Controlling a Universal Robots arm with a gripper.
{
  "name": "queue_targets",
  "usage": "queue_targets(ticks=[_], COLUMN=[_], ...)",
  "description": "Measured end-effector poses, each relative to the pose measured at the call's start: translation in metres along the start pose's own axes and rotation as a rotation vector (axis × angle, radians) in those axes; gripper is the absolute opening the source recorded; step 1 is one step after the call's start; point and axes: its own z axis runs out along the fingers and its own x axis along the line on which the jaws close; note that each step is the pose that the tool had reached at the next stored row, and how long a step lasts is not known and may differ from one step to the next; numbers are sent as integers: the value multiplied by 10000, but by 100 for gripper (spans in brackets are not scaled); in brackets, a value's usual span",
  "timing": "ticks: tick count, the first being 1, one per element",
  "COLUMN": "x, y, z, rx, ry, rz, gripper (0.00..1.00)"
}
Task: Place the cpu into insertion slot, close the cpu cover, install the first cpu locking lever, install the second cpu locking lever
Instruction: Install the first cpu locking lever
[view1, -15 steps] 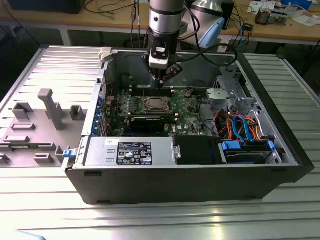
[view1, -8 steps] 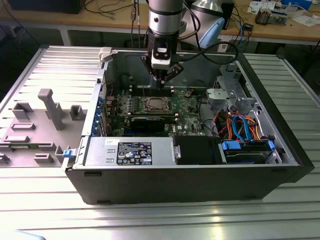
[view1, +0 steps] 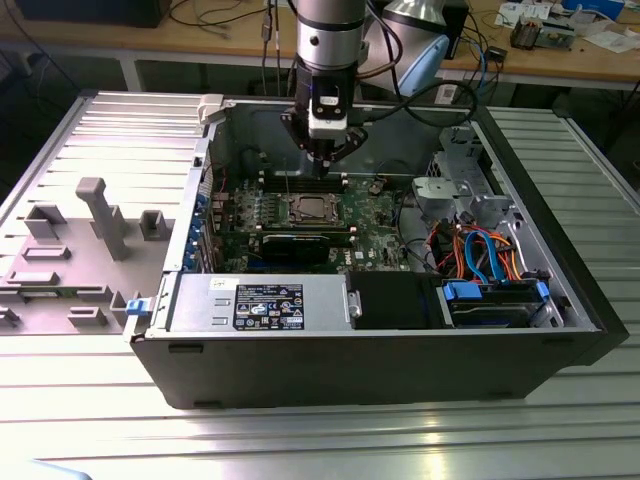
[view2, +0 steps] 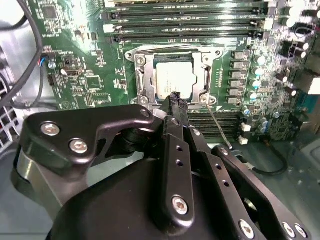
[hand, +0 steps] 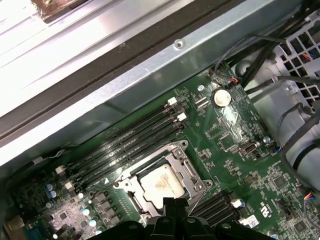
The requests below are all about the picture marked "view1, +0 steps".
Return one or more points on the black RAM slot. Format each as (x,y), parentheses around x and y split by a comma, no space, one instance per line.
(275,185)
(275,176)
(275,180)
(275,189)

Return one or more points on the black graphics card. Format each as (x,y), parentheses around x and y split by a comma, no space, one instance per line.
(295,247)

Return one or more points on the silver CPU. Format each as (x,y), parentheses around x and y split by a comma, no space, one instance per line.
(316,210)

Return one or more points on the blue box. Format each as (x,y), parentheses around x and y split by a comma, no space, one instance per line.
(595,5)

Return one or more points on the copper coil device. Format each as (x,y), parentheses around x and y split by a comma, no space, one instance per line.
(525,32)

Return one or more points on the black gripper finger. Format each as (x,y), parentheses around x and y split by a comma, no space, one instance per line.
(352,142)
(297,127)

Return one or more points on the silver drive cage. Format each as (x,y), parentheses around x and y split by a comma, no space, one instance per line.
(450,195)

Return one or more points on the hard disk in blue carrier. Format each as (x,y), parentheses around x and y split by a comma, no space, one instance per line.
(490,312)

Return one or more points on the blue case latch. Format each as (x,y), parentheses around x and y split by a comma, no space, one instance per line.
(137,306)

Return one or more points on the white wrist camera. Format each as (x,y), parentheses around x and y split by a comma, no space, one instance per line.
(327,117)

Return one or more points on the silver power supply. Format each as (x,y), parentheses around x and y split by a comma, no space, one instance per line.
(200,300)

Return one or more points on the black monitor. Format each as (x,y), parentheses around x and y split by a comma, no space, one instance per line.
(90,10)

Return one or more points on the white printed paper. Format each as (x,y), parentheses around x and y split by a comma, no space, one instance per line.
(515,10)

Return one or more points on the white paper sheet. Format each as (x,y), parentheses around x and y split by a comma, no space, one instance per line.
(610,40)

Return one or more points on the green RAM stick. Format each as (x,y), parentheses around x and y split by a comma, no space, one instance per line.
(65,294)

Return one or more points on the black PC case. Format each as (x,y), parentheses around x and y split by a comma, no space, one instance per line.
(350,370)

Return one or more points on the small black box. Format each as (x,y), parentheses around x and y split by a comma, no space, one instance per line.
(497,53)

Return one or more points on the tall black box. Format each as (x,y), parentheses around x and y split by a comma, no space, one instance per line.
(459,25)

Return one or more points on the wooden desk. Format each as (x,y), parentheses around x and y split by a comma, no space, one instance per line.
(225,35)

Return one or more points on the green motherboard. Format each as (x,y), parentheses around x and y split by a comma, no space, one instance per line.
(380,240)

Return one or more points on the grey parts rack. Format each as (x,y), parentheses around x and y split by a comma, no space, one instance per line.
(130,270)

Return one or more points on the pale grey case latch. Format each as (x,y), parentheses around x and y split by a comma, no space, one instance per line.
(210,107)

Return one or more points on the grey electronic device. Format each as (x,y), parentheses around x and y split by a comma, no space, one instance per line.
(555,35)

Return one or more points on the CPU socket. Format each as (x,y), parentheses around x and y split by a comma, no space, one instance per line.
(287,220)

